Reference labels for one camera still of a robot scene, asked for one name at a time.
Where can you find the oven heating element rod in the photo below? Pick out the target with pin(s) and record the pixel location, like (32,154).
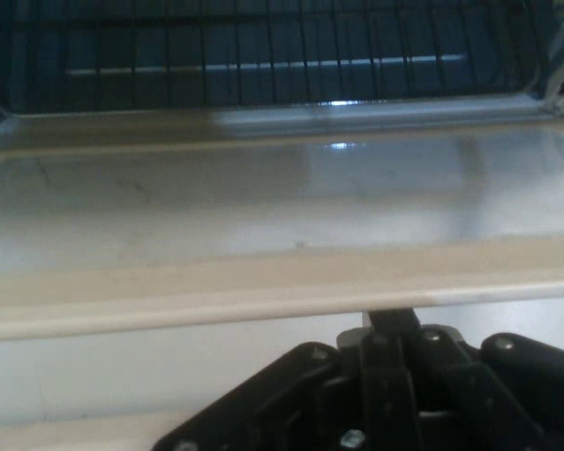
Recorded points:
(263,67)

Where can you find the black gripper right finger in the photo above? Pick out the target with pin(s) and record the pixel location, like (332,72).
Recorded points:
(512,390)

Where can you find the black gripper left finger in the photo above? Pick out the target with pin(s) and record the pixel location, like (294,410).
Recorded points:
(282,399)

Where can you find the glass toaster oven door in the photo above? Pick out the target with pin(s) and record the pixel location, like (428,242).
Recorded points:
(216,211)

